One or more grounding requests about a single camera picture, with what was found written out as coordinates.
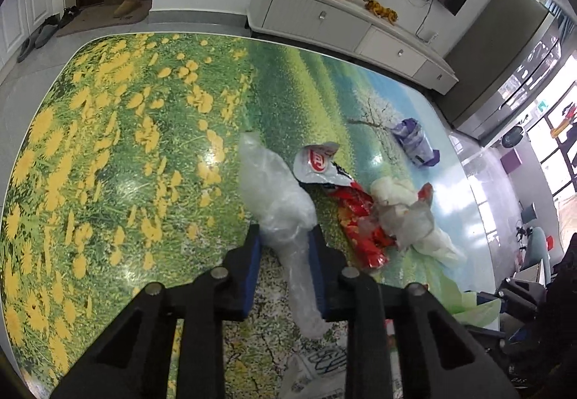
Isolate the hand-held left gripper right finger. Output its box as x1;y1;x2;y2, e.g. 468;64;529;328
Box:
309;225;521;399

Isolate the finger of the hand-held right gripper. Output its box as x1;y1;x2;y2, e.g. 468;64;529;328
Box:
464;326;508;346
477;276;540;316

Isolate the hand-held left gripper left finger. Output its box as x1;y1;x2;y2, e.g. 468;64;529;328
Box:
49;223;262;399

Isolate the red white snack packet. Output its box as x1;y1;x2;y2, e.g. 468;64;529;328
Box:
293;142;389;274

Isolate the clear plastic bag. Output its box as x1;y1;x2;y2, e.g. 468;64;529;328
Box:
237;132;327;339

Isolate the white tissue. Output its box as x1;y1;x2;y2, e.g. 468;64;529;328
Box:
414;228;467;269
370;176;420;207

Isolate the purple wrapper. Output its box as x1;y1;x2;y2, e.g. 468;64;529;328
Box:
391;118;440;168

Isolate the light green plastic bag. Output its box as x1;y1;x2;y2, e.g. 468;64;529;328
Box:
448;284;502;330

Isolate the light blue chair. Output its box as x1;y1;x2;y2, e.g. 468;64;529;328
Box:
524;225;560;279

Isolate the white printed plastic bag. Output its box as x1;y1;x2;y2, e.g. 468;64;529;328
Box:
279;318;404;399

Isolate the translucent grey plastic bag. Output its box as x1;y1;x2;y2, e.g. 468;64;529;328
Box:
358;183;436;252

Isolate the purple box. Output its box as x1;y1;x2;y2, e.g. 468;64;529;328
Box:
500;145;527;174

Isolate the white TV cabinet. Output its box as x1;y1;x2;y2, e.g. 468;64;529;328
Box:
247;0;459;95

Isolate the grey tall cabinet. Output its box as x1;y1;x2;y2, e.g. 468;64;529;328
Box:
444;0;551;129

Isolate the small gold ornament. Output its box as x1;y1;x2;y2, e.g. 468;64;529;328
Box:
363;0;400;26

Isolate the brown doormat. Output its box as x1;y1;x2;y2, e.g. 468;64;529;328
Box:
56;0;153;38

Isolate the black shoe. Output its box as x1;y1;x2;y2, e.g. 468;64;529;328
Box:
60;6;82;28

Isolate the grey slipper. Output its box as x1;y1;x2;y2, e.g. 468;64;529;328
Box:
17;36;40;64
34;13;62;49

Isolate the television cable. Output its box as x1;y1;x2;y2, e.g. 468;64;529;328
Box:
407;0;440;43

